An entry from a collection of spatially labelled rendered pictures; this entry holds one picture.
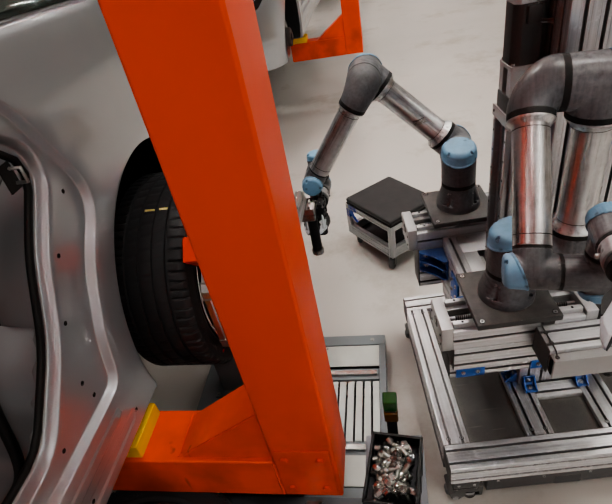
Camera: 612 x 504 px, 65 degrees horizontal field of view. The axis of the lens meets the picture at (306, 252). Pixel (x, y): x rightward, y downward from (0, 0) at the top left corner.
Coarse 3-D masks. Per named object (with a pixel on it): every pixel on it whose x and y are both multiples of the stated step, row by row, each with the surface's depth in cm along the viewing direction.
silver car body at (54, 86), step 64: (0, 0) 98; (64, 0) 116; (0, 64) 93; (64, 64) 110; (0, 128) 93; (64, 128) 107; (128, 128) 134; (0, 192) 130; (64, 192) 110; (0, 256) 125; (64, 256) 108; (0, 320) 128; (64, 320) 107; (0, 384) 114; (64, 384) 105; (128, 384) 125; (0, 448) 118; (64, 448) 104; (128, 448) 123
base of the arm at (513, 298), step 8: (488, 272) 131; (480, 280) 137; (488, 280) 132; (496, 280) 129; (480, 288) 136; (488, 288) 132; (496, 288) 130; (504, 288) 129; (480, 296) 136; (488, 296) 133; (496, 296) 132; (504, 296) 129; (512, 296) 129; (520, 296) 129; (528, 296) 129; (488, 304) 133; (496, 304) 131; (504, 304) 130; (512, 304) 129; (520, 304) 129; (528, 304) 130
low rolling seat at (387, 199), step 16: (368, 192) 287; (384, 192) 284; (400, 192) 281; (416, 192) 278; (352, 208) 285; (368, 208) 273; (384, 208) 270; (400, 208) 268; (416, 208) 266; (352, 224) 296; (368, 224) 302; (384, 224) 264; (400, 224) 263; (368, 240) 286; (384, 240) 286; (400, 240) 283
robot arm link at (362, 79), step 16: (368, 64) 157; (352, 80) 155; (368, 80) 154; (352, 96) 155; (368, 96) 156; (352, 112) 157; (336, 128) 163; (352, 128) 164; (336, 144) 166; (320, 160) 171; (304, 176) 180; (320, 176) 175
